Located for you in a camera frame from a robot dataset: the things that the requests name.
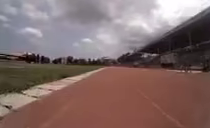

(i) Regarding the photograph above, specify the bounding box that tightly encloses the green grass field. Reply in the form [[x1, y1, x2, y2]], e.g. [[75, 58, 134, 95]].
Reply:
[[0, 59, 106, 99]]

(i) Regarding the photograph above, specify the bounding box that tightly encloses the red running track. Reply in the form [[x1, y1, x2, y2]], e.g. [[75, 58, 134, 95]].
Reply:
[[0, 66, 210, 128]]

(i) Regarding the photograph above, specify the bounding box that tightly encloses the row of trees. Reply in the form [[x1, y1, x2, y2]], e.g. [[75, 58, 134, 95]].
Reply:
[[22, 52, 119, 66]]

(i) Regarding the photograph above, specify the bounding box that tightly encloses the grandstand with slanted roof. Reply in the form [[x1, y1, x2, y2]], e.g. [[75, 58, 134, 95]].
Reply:
[[117, 1, 210, 73]]

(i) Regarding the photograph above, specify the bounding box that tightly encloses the building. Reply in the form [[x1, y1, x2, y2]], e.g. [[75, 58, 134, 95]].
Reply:
[[0, 51, 26, 62]]

